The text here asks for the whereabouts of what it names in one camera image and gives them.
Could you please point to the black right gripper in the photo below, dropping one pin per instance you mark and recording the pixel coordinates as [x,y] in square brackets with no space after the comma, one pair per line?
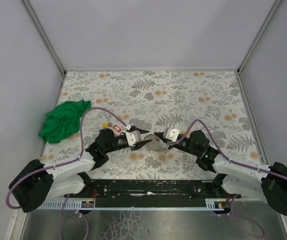
[166,139]

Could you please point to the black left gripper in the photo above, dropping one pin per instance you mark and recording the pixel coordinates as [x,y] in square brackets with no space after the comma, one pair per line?
[131,147]

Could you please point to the red outlined key tag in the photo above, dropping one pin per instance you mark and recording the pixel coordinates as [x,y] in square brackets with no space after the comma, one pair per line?
[117,128]

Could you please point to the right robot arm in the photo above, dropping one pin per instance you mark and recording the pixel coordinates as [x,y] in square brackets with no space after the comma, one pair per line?
[264,182]

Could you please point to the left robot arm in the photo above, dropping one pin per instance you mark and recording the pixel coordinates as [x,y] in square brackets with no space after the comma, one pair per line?
[38,182]

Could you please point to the floral patterned tablecloth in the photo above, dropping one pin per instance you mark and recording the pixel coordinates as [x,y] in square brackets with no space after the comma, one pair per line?
[210,101]

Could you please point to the green crumpled cloth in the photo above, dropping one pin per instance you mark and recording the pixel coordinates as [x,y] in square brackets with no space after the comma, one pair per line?
[63,121]

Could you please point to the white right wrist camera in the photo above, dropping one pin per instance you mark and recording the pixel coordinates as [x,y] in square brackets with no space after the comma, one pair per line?
[171,134]

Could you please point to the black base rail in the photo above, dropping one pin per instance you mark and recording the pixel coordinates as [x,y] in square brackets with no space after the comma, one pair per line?
[151,193]

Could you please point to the white slotted cable duct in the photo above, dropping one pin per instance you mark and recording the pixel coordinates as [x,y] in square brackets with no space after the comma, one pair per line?
[208,205]

